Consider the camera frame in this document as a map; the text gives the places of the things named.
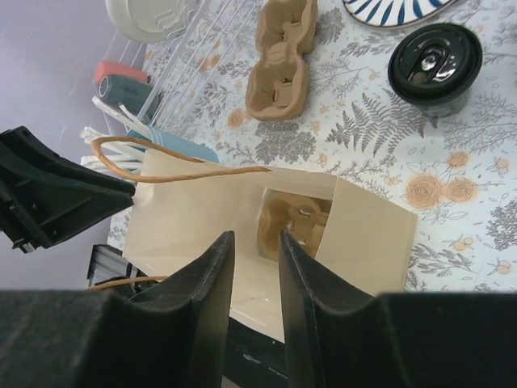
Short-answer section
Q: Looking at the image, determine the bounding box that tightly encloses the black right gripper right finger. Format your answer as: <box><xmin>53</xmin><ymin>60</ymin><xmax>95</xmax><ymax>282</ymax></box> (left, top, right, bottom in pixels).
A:
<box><xmin>279</xmin><ymin>232</ymin><xmax>516</xmax><ymax>387</ymax></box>

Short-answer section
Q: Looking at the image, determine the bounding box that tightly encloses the brown cardboard cup carrier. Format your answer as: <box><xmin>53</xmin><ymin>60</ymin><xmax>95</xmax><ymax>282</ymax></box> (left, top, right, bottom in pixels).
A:
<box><xmin>246</xmin><ymin>0</ymin><xmax>318</xmax><ymax>121</ymax></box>

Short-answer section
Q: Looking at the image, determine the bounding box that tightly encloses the white wrapped straws bundle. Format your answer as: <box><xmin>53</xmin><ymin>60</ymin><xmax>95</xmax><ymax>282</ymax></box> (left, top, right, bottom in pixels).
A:
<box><xmin>79</xmin><ymin>95</ymin><xmax>150</xmax><ymax>177</ymax></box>

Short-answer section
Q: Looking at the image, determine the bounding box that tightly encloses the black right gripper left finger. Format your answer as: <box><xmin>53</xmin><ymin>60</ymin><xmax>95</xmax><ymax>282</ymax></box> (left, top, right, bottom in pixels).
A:
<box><xmin>1</xmin><ymin>231</ymin><xmax>235</xmax><ymax>387</ymax></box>

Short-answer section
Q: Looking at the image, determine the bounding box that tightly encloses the pink cup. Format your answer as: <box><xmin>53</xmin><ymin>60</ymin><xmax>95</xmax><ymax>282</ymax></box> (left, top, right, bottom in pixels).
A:
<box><xmin>94</xmin><ymin>61</ymin><xmax>149</xmax><ymax>84</ymax></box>

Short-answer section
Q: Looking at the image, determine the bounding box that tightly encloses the blue striped white plate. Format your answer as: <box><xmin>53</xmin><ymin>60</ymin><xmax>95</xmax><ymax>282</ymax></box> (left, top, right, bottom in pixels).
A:
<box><xmin>343</xmin><ymin>0</ymin><xmax>455</xmax><ymax>28</ymax></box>

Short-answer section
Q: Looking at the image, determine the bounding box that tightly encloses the dark teal cup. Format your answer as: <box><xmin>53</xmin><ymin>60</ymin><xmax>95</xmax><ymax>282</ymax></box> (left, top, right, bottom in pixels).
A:
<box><xmin>97</xmin><ymin>74</ymin><xmax>153</xmax><ymax>116</ymax></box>

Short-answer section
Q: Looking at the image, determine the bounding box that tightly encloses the brown paper bag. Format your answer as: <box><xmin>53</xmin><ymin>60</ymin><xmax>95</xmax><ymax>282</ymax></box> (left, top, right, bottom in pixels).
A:
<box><xmin>123</xmin><ymin>143</ymin><xmax>417</xmax><ymax>340</ymax></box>

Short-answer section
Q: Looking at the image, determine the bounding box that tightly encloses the floral tablecloth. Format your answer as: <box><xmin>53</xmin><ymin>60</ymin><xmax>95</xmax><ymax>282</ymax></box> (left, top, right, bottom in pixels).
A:
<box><xmin>174</xmin><ymin>1</ymin><xmax>516</xmax><ymax>292</ymax></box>

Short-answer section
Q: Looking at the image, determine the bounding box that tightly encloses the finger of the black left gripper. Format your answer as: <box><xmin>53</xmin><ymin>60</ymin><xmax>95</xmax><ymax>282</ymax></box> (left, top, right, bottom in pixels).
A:
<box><xmin>1</xmin><ymin>126</ymin><xmax>136</xmax><ymax>253</ymax></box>

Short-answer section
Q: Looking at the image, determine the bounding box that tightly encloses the black takeout coffee cup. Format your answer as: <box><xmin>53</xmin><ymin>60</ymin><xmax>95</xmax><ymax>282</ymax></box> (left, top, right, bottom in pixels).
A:
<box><xmin>417</xmin><ymin>88</ymin><xmax>471</xmax><ymax>118</ymax></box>

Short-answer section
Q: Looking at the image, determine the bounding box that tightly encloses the light blue straw cup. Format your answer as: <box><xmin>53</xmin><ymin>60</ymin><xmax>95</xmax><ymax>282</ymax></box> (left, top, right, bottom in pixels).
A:
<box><xmin>127</xmin><ymin>127</ymin><xmax>219</xmax><ymax>163</ymax></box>

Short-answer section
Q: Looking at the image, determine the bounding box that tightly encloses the plain white plate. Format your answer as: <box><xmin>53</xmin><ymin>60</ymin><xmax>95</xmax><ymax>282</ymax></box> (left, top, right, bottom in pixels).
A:
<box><xmin>105</xmin><ymin>0</ymin><xmax>196</xmax><ymax>44</ymax></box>

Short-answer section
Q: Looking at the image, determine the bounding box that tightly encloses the black coffee cup lid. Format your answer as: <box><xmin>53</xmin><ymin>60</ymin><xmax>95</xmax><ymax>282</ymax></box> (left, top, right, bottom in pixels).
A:
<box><xmin>388</xmin><ymin>23</ymin><xmax>483</xmax><ymax>108</ymax></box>

